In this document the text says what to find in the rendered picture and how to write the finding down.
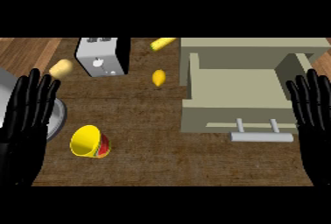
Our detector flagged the beige cabinet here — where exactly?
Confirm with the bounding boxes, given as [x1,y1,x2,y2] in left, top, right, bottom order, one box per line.
[179,38,331,87]

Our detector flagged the pale potato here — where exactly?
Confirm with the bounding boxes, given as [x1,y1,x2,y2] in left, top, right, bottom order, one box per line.
[47,59,75,80]

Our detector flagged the beige open drawer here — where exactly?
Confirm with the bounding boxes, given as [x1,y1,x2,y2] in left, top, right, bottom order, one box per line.
[180,52,314,135]

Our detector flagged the grey drawer handle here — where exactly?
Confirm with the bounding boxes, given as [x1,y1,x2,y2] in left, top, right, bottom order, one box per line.
[230,117,295,144]

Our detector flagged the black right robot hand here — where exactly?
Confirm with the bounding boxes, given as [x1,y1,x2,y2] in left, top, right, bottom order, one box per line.
[283,68,331,187]

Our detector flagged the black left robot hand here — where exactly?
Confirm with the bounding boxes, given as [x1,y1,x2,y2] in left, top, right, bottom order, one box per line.
[0,67,62,187]

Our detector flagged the yellow cup with red print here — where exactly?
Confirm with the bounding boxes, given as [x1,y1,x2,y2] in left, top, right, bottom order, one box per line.
[68,124,112,159]

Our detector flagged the white toaster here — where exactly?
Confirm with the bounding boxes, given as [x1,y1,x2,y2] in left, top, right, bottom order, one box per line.
[74,38,131,78]

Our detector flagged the yellow corn cob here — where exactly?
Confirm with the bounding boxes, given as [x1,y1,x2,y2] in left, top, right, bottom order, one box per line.
[149,38,179,52]

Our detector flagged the yellow lemon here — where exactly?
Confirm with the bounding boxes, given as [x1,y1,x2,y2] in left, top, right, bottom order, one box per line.
[150,69,168,88]

